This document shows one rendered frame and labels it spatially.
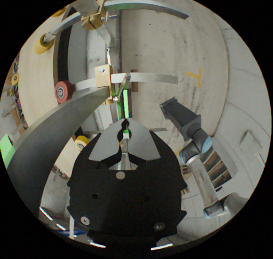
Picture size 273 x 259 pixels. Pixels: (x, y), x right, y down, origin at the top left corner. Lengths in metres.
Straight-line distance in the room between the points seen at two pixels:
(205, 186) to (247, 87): 2.41
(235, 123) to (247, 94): 0.85
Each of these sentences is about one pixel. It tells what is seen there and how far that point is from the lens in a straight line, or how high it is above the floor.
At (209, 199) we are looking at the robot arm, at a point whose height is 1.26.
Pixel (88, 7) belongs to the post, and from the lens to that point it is 0.25.
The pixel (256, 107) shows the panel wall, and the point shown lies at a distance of 2.59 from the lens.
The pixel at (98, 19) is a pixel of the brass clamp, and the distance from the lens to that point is 0.25.
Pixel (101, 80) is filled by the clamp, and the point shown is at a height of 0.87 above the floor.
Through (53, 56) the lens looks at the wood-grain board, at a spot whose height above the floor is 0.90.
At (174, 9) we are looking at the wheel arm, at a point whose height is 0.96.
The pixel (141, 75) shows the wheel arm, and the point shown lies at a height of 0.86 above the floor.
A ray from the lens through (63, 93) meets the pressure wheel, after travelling 0.32.
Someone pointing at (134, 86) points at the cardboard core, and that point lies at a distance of 1.05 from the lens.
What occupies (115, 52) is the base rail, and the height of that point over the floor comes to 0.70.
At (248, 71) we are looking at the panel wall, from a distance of 2.78.
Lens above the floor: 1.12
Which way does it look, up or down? 59 degrees down
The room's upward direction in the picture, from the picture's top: 175 degrees clockwise
